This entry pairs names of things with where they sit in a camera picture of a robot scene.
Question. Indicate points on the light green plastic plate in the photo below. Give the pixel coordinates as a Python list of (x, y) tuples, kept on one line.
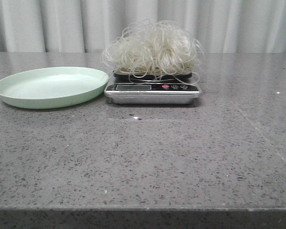
[(53, 87)]

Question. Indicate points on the white vermicelli noodle bundle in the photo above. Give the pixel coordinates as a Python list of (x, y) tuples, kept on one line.
[(147, 52)]

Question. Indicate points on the black silver kitchen scale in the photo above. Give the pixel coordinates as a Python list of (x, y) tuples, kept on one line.
[(124, 88)]

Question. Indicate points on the white pleated curtain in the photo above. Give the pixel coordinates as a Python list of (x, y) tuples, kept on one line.
[(221, 26)]

